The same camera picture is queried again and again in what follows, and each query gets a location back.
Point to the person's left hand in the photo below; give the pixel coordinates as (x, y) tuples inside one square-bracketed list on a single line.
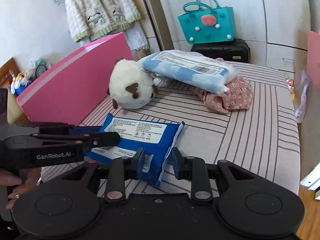
[(21, 187)]

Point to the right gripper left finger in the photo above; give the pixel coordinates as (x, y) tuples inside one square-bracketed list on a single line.
[(121, 169)]

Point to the striped mattress cover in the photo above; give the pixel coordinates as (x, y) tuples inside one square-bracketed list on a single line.
[(263, 139)]

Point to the black suitcase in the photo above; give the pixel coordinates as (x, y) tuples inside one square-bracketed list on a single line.
[(236, 50)]

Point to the light blue tissue pack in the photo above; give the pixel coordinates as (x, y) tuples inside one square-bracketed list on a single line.
[(192, 68)]

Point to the wooden nightstand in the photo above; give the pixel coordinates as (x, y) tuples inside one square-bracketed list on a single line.
[(15, 114)]

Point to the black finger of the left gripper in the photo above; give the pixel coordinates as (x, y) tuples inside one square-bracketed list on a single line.
[(97, 140)]

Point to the teal tote bag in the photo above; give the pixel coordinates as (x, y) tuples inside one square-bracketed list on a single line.
[(201, 23)]

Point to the white cat plush toy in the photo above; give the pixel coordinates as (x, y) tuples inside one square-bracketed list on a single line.
[(130, 87)]

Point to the dark blue wipes pack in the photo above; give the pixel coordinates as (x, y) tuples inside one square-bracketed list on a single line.
[(156, 138)]

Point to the pink storage box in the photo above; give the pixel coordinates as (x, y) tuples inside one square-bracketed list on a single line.
[(74, 86)]

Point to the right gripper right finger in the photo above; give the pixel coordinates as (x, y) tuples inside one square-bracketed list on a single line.
[(193, 169)]

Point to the white green knit cardigan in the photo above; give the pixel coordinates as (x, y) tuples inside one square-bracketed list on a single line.
[(94, 19)]

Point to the pink floral cloth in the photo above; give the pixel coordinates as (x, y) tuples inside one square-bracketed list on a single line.
[(239, 94)]

